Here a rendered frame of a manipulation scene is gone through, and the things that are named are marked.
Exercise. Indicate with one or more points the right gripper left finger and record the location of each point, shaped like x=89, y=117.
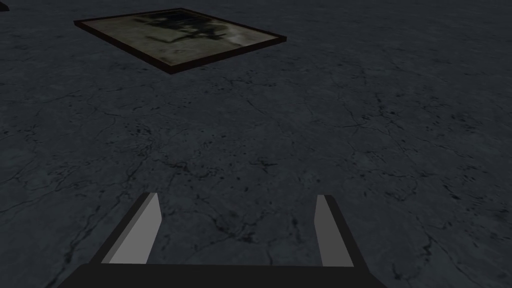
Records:
x=134, y=236

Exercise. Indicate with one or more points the dark-framed picture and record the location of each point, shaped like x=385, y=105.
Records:
x=180, y=38

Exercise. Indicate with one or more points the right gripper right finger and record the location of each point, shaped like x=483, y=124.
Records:
x=335, y=240

